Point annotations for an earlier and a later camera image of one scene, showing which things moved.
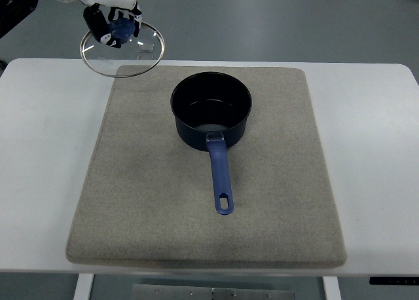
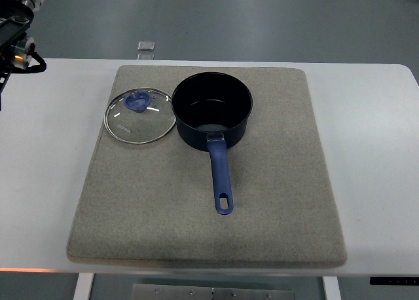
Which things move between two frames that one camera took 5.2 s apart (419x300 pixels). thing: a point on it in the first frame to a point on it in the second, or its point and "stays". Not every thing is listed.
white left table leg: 84,286 stays
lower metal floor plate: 145,56 stays
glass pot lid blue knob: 135,56 to 140,115
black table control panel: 395,280 stays
